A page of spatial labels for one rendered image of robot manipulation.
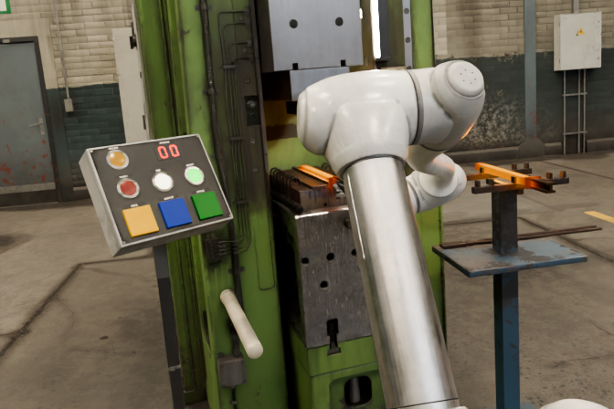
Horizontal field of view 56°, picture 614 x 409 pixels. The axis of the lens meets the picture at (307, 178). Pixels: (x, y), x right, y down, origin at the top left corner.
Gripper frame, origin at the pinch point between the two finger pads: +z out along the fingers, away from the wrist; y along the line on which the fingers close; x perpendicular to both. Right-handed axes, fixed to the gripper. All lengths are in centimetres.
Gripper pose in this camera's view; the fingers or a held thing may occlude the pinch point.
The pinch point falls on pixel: (340, 183)
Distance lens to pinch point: 183.4
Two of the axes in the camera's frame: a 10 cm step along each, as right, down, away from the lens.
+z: -3.0, -1.8, 9.4
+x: -0.6, -9.8, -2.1
